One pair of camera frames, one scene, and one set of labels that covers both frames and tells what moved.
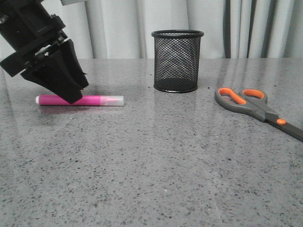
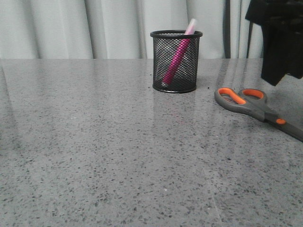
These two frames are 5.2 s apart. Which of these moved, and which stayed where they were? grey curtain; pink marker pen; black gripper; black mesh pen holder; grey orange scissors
Moved: pink marker pen; black gripper
Stayed: grey orange scissors; grey curtain; black mesh pen holder
